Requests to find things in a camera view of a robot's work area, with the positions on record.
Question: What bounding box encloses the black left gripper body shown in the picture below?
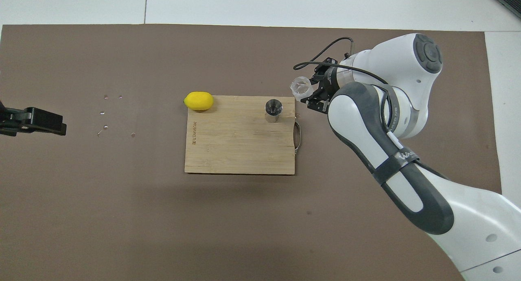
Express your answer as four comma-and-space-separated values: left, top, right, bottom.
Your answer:
0, 102, 26, 136

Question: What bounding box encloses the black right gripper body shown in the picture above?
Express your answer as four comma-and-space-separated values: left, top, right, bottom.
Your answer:
317, 58, 338, 111

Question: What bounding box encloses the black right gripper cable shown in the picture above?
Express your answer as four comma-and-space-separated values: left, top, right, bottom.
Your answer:
293, 37, 391, 86

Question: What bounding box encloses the bamboo cutting board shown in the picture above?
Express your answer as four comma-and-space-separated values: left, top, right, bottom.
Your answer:
184, 95, 302, 175

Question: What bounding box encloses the small clear glass cup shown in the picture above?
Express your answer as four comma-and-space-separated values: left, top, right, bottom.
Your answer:
289, 76, 315, 102

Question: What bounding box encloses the yellow lemon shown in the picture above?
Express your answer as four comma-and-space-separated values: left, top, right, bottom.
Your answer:
184, 91, 215, 111

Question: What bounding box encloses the steel double jigger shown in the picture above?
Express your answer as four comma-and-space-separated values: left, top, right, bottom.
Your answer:
265, 99, 283, 123

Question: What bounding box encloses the brown table mat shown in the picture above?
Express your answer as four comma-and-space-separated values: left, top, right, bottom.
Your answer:
0, 24, 502, 281

